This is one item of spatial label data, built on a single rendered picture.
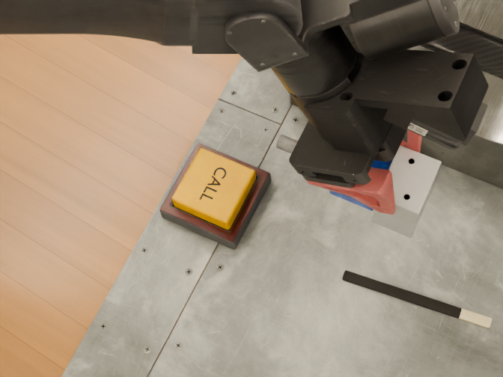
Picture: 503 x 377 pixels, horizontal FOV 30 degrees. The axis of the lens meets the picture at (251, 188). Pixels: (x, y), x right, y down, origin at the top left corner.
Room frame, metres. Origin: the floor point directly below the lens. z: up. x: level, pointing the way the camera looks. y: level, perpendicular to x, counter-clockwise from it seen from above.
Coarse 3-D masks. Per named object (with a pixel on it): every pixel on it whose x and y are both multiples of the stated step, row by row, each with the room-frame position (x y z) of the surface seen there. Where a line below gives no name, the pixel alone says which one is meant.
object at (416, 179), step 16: (288, 144) 0.34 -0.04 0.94; (400, 160) 0.30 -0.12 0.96; (416, 160) 0.30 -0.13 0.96; (432, 160) 0.30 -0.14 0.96; (400, 176) 0.29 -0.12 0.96; (416, 176) 0.29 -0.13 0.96; (432, 176) 0.29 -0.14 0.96; (336, 192) 0.30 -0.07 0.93; (400, 192) 0.28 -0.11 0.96; (416, 192) 0.27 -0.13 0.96; (368, 208) 0.28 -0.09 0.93; (400, 208) 0.26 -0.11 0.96; (416, 208) 0.26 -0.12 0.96; (384, 224) 0.27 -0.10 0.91; (400, 224) 0.26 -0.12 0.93; (416, 224) 0.26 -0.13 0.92
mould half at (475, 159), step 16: (464, 0) 0.49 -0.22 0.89; (480, 0) 0.49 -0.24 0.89; (496, 0) 0.49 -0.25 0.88; (464, 16) 0.47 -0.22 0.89; (480, 16) 0.47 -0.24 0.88; (496, 16) 0.47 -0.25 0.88; (496, 32) 0.45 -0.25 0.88; (416, 48) 0.45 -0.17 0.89; (496, 80) 0.40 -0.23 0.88; (496, 96) 0.39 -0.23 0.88; (496, 112) 0.37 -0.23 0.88; (480, 128) 0.36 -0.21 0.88; (496, 128) 0.36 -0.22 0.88; (432, 144) 0.37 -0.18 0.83; (480, 144) 0.35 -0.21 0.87; (496, 144) 0.34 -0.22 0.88; (448, 160) 0.36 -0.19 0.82; (464, 160) 0.35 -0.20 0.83; (480, 160) 0.35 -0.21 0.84; (496, 160) 0.34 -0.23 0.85; (480, 176) 0.34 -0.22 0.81; (496, 176) 0.34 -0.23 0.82
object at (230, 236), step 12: (192, 156) 0.40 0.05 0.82; (228, 156) 0.40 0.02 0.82; (252, 168) 0.38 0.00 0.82; (180, 180) 0.38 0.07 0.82; (264, 180) 0.36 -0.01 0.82; (252, 192) 0.35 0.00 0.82; (168, 204) 0.35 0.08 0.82; (252, 204) 0.34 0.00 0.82; (180, 216) 0.34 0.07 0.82; (192, 216) 0.34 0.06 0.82; (240, 216) 0.33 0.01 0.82; (204, 228) 0.32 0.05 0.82; (216, 228) 0.32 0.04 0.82; (228, 240) 0.31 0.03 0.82
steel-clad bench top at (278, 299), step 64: (256, 128) 0.43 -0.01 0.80; (320, 192) 0.35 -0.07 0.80; (448, 192) 0.33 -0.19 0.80; (192, 256) 0.31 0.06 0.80; (256, 256) 0.30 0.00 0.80; (320, 256) 0.29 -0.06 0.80; (384, 256) 0.28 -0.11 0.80; (448, 256) 0.27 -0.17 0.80; (128, 320) 0.25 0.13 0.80; (192, 320) 0.24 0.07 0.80; (256, 320) 0.24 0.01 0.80; (320, 320) 0.23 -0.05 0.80; (384, 320) 0.22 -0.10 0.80; (448, 320) 0.21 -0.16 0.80
